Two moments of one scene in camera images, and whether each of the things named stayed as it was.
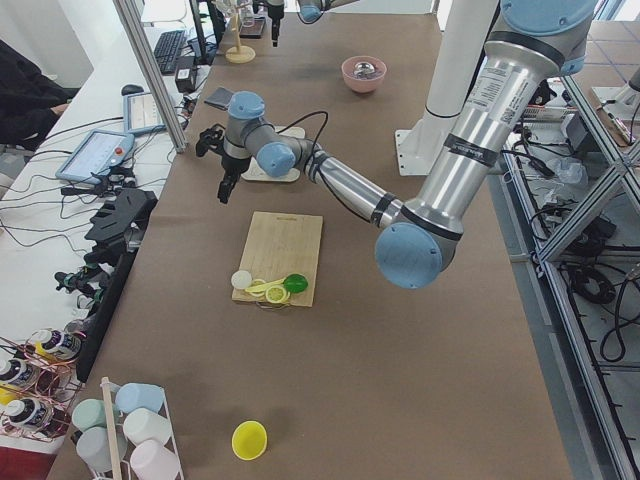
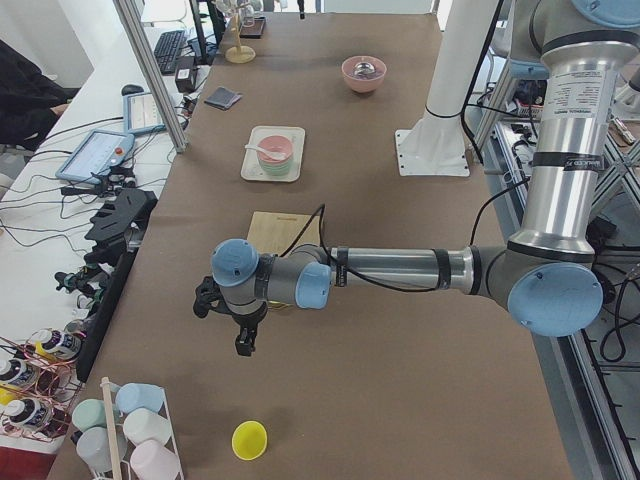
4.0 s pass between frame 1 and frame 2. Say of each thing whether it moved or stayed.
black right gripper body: moved
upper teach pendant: stayed
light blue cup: stayed
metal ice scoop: stayed
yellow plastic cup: stayed
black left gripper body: moved
